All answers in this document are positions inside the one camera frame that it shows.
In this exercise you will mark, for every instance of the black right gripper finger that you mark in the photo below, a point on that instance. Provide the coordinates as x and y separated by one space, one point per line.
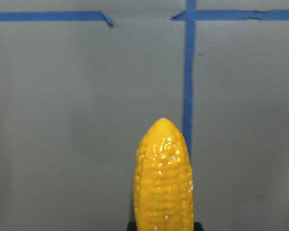
133 226

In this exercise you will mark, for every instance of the yellow toy corn cob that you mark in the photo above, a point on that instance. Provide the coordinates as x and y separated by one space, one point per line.
163 178

